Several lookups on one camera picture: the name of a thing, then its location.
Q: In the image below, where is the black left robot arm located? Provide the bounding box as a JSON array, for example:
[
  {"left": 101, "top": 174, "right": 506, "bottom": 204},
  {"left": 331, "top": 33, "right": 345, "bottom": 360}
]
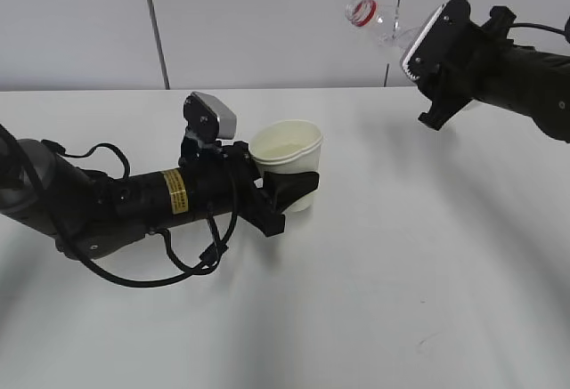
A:
[{"left": 19, "top": 139, "right": 320, "bottom": 259}]

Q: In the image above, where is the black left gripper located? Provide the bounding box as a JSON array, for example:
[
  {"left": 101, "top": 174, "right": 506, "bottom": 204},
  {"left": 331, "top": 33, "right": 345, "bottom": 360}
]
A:
[{"left": 178, "top": 139, "right": 320, "bottom": 236}]

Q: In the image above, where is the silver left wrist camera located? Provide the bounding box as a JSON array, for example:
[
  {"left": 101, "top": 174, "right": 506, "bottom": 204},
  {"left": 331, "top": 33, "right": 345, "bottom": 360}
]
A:
[{"left": 183, "top": 91, "right": 237, "bottom": 143}]

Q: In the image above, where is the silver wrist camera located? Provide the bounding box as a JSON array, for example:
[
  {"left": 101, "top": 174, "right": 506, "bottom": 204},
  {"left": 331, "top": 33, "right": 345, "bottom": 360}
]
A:
[
  {"left": 183, "top": 91, "right": 237, "bottom": 143},
  {"left": 400, "top": 0, "right": 471, "bottom": 85}
]

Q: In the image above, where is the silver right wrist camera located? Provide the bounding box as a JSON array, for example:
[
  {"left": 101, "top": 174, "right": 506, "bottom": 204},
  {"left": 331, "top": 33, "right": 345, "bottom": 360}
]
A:
[{"left": 400, "top": 0, "right": 471, "bottom": 85}]

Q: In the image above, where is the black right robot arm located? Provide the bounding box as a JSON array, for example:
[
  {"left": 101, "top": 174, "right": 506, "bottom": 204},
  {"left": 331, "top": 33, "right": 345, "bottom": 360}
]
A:
[{"left": 403, "top": 0, "right": 569, "bottom": 142}]

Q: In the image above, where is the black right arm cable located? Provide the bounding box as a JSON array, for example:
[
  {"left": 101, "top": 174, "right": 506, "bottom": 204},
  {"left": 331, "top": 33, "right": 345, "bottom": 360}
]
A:
[{"left": 507, "top": 13, "right": 570, "bottom": 45}]

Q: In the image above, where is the clear plastic water bottle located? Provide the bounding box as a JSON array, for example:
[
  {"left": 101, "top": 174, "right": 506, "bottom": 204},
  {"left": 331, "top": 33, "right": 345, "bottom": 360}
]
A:
[{"left": 345, "top": 0, "right": 420, "bottom": 51}]

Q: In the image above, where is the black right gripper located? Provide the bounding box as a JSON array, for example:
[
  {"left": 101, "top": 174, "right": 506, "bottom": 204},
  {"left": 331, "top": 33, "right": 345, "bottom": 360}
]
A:
[{"left": 416, "top": 50, "right": 490, "bottom": 130}]

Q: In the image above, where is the white paper cup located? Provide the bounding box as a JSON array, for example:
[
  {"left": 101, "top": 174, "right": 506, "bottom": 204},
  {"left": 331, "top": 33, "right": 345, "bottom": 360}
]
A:
[{"left": 248, "top": 119, "right": 324, "bottom": 213}]

